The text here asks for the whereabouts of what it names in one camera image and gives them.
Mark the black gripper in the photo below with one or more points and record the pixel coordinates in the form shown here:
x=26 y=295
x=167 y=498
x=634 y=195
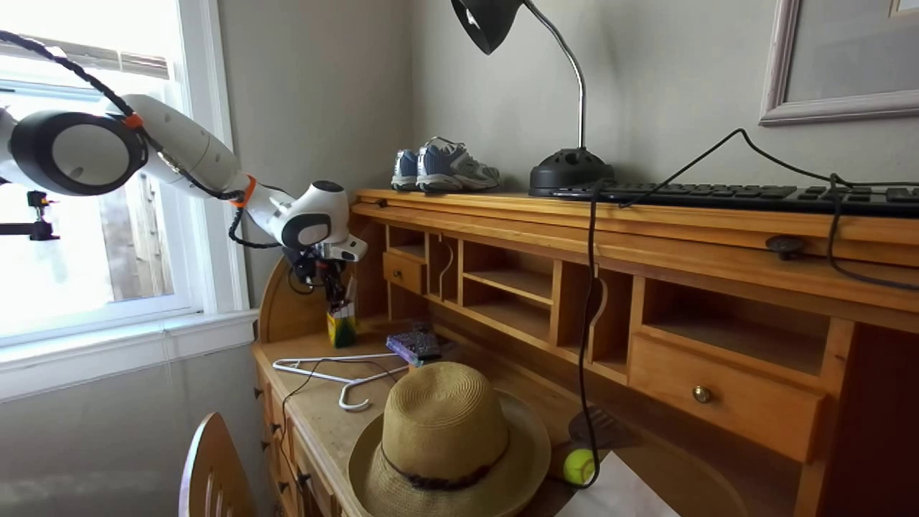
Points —
x=321 y=267

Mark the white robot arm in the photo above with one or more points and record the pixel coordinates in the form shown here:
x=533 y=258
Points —
x=80 y=153

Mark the crayon box yellow green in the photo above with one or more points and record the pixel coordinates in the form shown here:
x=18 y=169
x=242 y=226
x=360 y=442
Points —
x=344 y=326

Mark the wooden roll-top desk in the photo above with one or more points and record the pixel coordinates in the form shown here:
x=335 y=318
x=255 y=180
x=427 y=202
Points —
x=743 y=363

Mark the purple book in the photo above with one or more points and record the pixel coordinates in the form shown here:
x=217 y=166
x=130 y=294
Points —
x=414 y=344

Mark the straw hat with dark band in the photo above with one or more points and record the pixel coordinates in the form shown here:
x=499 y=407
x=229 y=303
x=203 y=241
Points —
x=450 y=445

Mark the wooden chair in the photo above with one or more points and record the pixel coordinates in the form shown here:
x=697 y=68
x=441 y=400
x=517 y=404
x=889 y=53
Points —
x=214 y=481

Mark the yellow tennis ball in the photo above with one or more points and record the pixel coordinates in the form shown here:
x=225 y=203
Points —
x=578 y=466

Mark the framed picture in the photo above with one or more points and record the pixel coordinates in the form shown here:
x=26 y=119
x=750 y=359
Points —
x=843 y=60

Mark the black keyboard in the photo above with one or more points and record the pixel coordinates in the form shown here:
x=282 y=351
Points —
x=892 y=202

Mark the white wire hanger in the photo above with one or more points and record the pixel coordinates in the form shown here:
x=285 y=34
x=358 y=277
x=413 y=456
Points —
x=345 y=371

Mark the black tripod mount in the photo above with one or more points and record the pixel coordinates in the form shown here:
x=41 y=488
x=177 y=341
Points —
x=39 y=226

